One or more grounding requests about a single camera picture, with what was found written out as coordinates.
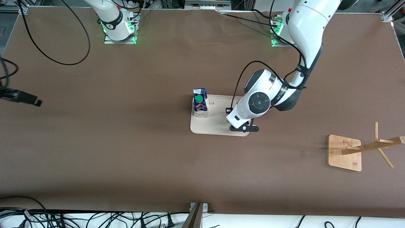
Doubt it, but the blue white milk carton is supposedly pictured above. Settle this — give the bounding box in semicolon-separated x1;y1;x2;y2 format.
193;88;209;118

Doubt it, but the beige rabbit print tray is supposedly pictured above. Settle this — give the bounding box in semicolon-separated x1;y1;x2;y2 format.
190;94;250;137

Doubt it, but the wooden cup stand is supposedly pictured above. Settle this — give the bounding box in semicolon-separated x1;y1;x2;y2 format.
327;122;405;172

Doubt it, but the brown table cover sheet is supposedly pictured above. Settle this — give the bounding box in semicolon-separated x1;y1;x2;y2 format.
0;6;405;219

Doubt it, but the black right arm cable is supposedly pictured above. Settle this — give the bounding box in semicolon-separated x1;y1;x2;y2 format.
0;0;91;87

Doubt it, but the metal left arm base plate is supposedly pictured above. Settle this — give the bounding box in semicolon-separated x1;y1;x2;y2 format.
270;16;296;48

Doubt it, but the black table cable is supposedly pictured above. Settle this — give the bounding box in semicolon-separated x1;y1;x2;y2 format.
218;9;280;28

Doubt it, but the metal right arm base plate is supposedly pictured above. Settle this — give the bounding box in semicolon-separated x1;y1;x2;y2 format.
104;14;140;44

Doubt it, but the metal rail bracket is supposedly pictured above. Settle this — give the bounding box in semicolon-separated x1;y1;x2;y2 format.
185;0;231;10

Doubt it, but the grey metal post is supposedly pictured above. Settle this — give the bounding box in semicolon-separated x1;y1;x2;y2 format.
182;203;209;228

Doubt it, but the black floor cable bundle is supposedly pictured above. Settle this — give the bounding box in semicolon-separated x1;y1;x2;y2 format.
0;196;190;228

